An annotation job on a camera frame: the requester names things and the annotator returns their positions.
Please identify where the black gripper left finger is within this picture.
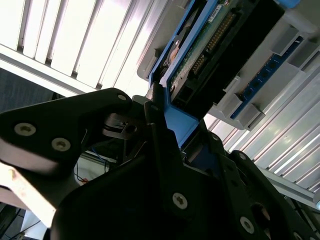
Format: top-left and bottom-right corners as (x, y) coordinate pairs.
(0, 83), (196, 223)

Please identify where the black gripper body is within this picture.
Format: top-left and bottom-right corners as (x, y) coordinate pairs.
(49, 153), (235, 240)

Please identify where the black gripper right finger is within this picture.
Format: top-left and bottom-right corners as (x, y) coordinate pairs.
(197, 121), (320, 240)

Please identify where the hard disk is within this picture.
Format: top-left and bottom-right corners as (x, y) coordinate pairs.
(146, 0), (301, 173)

